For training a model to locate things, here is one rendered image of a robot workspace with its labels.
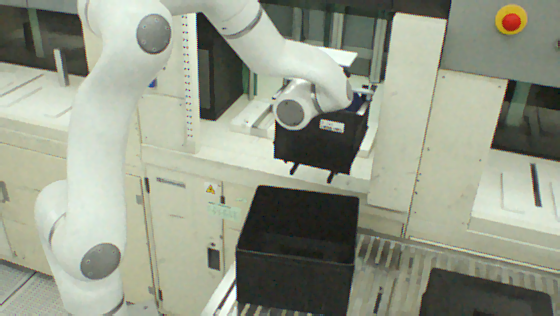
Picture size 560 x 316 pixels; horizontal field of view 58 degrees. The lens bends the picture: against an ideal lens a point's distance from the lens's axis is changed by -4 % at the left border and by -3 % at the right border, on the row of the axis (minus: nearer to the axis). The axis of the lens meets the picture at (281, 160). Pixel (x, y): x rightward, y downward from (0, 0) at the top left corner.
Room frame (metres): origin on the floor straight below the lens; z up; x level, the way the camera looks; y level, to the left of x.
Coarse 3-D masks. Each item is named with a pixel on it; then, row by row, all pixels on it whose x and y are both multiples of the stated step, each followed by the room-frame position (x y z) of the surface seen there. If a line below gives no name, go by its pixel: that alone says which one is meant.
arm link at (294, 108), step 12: (300, 84) 1.04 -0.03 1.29; (312, 84) 1.03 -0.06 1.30; (288, 96) 0.99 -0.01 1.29; (300, 96) 0.98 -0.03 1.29; (312, 96) 1.01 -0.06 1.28; (276, 108) 0.99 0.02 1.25; (288, 108) 0.98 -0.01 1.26; (300, 108) 0.98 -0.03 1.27; (312, 108) 0.99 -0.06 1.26; (276, 120) 1.00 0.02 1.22; (288, 120) 0.98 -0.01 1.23; (300, 120) 0.98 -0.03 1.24
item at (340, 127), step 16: (320, 48) 1.34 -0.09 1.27; (288, 80) 1.31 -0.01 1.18; (368, 96) 1.24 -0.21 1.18; (336, 112) 1.17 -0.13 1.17; (352, 112) 1.16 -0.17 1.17; (368, 112) 1.33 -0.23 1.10; (304, 128) 1.19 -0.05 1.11; (320, 128) 1.18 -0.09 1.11; (336, 128) 1.17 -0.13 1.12; (352, 128) 1.16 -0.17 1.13; (288, 144) 1.21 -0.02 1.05; (304, 144) 1.19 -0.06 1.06; (320, 144) 1.18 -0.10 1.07; (336, 144) 1.17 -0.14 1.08; (352, 144) 1.16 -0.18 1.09; (288, 160) 1.21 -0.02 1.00; (304, 160) 1.19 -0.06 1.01; (320, 160) 1.18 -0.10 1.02; (336, 160) 1.17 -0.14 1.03; (352, 160) 1.15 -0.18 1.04
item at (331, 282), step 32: (256, 192) 1.15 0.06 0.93; (288, 192) 1.17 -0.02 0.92; (320, 192) 1.16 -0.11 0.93; (256, 224) 1.16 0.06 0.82; (288, 224) 1.17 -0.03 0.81; (320, 224) 1.16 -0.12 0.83; (352, 224) 1.15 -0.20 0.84; (256, 256) 0.91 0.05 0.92; (288, 256) 1.09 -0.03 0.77; (320, 256) 1.08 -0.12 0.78; (352, 256) 0.99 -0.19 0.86; (256, 288) 0.91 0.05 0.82; (288, 288) 0.90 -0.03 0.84; (320, 288) 0.89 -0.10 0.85
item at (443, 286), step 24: (432, 288) 0.89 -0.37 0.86; (456, 288) 0.89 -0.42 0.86; (480, 288) 0.89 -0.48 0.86; (504, 288) 0.90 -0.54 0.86; (432, 312) 0.81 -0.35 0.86; (456, 312) 0.82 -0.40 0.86; (480, 312) 0.79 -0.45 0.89; (504, 312) 0.82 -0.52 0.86; (528, 312) 0.82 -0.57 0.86; (552, 312) 0.82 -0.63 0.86
